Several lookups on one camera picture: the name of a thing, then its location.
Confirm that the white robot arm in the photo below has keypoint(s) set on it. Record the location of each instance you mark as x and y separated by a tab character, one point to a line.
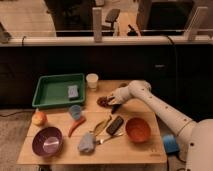
197	135

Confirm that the white paper cup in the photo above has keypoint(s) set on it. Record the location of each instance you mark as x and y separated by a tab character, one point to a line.
92	80

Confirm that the black rectangular block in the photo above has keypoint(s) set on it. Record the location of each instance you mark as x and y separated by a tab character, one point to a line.
115	125

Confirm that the blue crumpled cloth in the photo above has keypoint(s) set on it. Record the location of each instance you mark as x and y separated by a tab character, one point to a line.
87	143

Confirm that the green plastic tray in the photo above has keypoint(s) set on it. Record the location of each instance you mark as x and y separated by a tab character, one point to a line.
52	91

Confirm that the blue plastic cup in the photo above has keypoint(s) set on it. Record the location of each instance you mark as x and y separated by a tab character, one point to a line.
75	112

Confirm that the purple bowl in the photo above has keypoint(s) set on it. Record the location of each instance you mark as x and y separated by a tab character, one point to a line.
47	142

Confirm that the red apple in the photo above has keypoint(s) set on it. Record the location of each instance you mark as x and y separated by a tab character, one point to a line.
39	118

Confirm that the blue tape roll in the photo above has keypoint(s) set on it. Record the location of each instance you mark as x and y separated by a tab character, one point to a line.
170	144

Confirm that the red chili pepper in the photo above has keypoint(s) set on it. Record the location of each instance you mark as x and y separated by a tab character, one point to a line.
75	125

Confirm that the silver fork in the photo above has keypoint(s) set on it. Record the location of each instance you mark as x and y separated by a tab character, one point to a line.
101	141

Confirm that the red bowl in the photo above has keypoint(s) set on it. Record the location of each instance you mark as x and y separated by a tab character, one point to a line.
138	130

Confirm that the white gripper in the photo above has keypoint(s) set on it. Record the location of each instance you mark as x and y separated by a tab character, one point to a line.
119	96

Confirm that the dark red grape bunch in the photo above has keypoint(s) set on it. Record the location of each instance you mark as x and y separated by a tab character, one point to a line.
104	101

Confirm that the blue sponge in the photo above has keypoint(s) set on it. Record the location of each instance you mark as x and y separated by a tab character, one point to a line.
73	92

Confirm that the black office chair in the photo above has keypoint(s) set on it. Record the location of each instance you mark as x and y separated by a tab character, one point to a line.
111	18

